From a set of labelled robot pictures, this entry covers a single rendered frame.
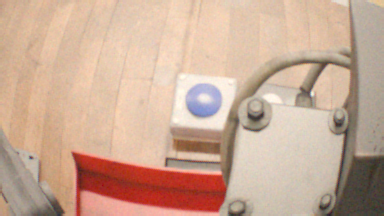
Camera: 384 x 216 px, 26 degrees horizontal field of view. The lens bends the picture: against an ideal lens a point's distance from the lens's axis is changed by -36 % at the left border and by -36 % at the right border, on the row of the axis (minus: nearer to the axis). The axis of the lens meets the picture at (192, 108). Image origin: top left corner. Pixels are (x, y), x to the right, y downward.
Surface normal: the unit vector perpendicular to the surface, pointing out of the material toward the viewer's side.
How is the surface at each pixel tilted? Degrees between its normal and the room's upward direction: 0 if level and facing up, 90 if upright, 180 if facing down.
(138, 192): 0
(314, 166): 0
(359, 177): 90
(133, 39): 0
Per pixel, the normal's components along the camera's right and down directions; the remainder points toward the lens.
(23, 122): -0.06, -0.48
